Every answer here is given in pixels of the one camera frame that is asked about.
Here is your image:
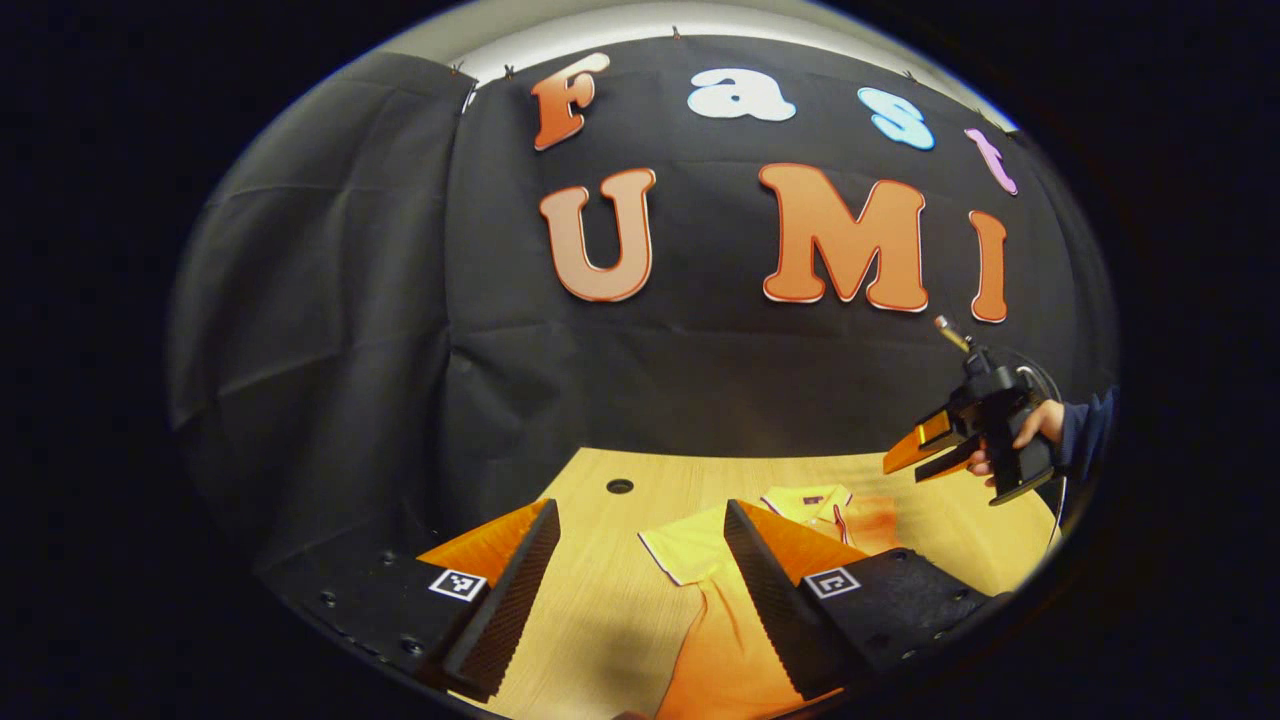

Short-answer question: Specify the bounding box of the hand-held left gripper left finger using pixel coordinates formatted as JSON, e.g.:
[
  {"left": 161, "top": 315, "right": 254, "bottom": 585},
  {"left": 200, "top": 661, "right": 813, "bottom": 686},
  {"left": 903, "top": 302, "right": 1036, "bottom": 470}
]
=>
[{"left": 258, "top": 498, "right": 563, "bottom": 703}]

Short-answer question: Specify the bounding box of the orange T-shirt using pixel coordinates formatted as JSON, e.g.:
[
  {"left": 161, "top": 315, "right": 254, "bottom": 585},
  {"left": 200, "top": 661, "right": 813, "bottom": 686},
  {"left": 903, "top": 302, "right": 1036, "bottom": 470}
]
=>
[{"left": 638, "top": 484, "right": 903, "bottom": 720}]

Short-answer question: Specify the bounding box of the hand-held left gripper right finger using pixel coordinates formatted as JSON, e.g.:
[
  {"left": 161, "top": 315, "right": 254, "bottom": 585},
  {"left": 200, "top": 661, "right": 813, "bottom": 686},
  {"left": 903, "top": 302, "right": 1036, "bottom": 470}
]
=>
[{"left": 722, "top": 499, "right": 1011, "bottom": 701}]

